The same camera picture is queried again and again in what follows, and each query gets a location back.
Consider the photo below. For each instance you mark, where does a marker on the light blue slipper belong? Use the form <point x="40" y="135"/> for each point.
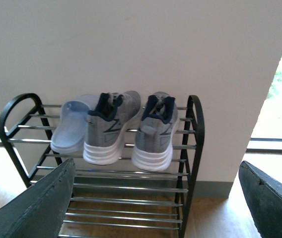
<point x="69" y="135"/>

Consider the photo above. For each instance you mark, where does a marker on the grey sneaker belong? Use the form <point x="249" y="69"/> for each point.
<point x="107" y="124"/>
<point x="153" y="148"/>

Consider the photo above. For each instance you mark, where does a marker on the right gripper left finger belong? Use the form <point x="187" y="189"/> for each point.
<point x="39" y="211"/>

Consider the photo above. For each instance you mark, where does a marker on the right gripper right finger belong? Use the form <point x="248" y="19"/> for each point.
<point x="263" y="195"/>

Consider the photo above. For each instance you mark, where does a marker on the black metal shoe rack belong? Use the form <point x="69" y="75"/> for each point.
<point x="117" y="200"/>

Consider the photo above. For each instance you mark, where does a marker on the grey window frame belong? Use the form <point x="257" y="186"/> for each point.
<point x="264" y="145"/>

